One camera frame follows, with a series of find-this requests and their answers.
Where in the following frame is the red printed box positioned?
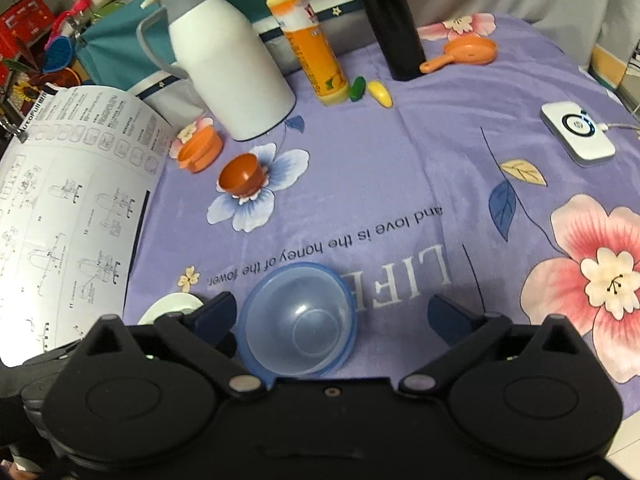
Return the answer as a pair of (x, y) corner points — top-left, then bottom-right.
(0, 2), (55, 46)

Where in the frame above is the orange toy pot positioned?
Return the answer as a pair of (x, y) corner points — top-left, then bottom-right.
(176, 125), (224, 174)

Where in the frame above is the orange toy bowl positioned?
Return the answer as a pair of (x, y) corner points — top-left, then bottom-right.
(217, 154), (267, 198)

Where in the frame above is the orange dish soap bottle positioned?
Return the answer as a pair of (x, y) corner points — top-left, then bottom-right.
(261, 0), (351, 107)

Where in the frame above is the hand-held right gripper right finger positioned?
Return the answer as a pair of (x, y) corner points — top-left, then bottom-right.
(400, 294), (588, 400)

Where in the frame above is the orange cup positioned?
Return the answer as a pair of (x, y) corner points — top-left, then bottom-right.
(39, 70), (82, 88)

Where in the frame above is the person's left hand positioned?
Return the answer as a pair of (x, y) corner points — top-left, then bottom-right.
(0, 442), (20, 480)

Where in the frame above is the purple floral bedsheet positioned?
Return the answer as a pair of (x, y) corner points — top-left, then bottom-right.
(122, 12), (640, 480)

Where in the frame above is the small white plate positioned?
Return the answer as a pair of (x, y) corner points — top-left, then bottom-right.
(137, 294), (207, 327)

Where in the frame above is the white thermos jug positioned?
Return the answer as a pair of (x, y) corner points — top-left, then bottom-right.
(136, 0), (297, 142)

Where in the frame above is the white wireless charger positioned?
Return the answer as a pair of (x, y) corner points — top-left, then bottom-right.
(540, 101), (617, 167)

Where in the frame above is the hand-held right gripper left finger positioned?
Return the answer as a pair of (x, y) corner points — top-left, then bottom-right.
(75, 292), (263, 399)

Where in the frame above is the black bottle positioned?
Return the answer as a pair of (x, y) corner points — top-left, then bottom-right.
(341, 0), (427, 82)

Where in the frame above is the orange toy pan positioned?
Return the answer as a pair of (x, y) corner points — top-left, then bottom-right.
(419, 36), (499, 75)

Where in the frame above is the blue translucent bowl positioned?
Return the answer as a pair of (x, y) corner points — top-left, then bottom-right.
(237, 262), (358, 380)

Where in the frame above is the yellow toy vegetable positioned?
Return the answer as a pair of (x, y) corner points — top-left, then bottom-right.
(366, 80), (395, 109)

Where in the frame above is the white instruction sheet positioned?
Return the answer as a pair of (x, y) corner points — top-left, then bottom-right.
(0, 85), (171, 368)

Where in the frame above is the white charger cable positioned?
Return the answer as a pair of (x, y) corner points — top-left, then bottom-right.
(602, 121), (640, 140)

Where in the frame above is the teal bed cloth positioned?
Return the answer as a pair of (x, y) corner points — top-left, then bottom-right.
(80, 0), (451, 126)

